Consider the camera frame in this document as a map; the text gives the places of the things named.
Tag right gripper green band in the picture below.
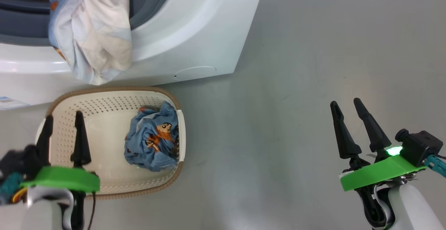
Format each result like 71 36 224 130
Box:
330 98 427 192

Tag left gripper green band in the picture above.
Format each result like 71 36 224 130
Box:
20 111 100 193

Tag blue cartoon print garment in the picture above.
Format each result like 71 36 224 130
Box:
124 101 180 172

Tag blue and white garment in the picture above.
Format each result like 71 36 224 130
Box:
47 0 133 85

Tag cream perforated laundry basket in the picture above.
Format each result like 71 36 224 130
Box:
36 86 186 200

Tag grey rubber door gasket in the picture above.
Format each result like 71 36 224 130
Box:
0 0 174 46

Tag white washing machine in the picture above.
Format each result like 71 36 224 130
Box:
0 0 267 110

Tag blue energy label sticker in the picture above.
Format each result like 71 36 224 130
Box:
0 97 30 110

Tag round white filter cover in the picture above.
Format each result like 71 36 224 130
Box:
173 66 217 81

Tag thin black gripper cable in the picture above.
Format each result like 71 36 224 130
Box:
87 192 97 230

